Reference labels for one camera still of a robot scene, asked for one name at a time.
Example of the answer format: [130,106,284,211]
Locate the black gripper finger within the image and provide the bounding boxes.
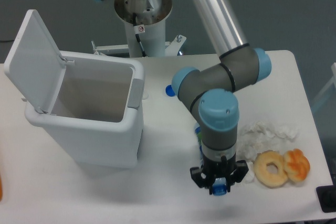
[190,166,215,195]
[225,160,249,193]

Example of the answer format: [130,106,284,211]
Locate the white frame at right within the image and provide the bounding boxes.
[311,62,335,114]

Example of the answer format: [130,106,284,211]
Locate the blue label plastic bottle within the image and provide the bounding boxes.
[194,123,227,196]

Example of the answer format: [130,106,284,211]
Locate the white trash bin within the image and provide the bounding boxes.
[25,51,145,168]

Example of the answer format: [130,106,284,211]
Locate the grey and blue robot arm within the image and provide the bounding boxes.
[95,0,271,196]

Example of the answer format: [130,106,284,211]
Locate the plain ring donut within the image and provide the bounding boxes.
[254,151,288,188]

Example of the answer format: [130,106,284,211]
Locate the small crumpled white tissue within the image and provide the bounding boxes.
[242,162,255,184]

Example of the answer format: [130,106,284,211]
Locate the blue bottle cap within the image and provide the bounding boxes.
[165,84,176,97]

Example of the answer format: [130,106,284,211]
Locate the black device at edge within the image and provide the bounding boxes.
[316,185,335,213]

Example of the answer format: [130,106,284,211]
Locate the orange object at edge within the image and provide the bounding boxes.
[0,176,3,201]

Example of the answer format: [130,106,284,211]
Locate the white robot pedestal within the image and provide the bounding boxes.
[92,0,187,58]

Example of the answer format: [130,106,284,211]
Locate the large crumpled white tissue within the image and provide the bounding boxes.
[236,121,299,162]

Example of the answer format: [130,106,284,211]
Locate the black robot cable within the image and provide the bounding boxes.
[132,13,148,58]

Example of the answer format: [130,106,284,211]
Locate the orange glazed pastry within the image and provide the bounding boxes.
[283,148,310,183]

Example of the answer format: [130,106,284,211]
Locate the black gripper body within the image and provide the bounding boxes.
[202,155,236,182]

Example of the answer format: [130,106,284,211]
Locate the white trash bin lid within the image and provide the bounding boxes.
[4,9,75,114]

